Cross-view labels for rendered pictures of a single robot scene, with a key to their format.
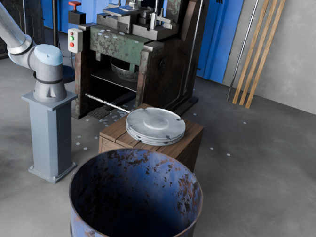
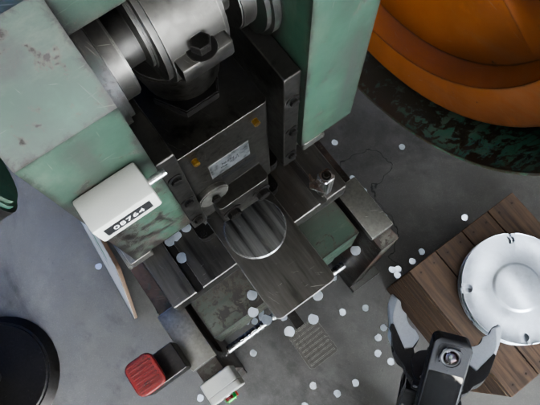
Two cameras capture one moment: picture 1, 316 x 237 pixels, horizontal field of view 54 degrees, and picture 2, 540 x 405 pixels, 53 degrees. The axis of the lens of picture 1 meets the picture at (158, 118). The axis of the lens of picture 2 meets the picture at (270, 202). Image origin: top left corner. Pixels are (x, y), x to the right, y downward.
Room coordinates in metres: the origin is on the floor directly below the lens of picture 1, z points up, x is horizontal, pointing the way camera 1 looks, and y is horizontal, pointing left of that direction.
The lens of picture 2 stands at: (1.75, 0.48, 1.83)
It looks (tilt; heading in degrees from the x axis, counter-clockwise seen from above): 73 degrees down; 304
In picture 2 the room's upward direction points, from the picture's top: 5 degrees counter-clockwise
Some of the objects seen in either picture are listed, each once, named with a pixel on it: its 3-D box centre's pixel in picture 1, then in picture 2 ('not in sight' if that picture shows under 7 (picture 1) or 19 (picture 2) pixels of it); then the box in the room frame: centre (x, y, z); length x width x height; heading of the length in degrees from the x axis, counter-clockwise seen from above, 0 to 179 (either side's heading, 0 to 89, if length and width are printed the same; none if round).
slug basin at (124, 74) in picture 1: (133, 69); not in sight; (2.04, 0.22, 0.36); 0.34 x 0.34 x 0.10
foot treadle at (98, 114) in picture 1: (120, 103); (267, 280); (1.92, 0.28, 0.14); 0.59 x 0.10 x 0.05; 155
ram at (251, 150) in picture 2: not in sight; (215, 145); (2.00, 0.24, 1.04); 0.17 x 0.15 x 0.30; 155
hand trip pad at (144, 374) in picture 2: (75, 8); (149, 374); (1.97, 0.62, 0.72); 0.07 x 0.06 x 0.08; 155
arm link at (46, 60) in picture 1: (48, 61); not in sight; (1.31, 0.53, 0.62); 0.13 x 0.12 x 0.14; 64
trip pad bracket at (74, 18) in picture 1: (76, 26); (167, 368); (1.96, 0.60, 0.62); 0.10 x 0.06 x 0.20; 65
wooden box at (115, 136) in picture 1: (150, 156); (488, 296); (1.31, 0.01, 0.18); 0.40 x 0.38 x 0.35; 155
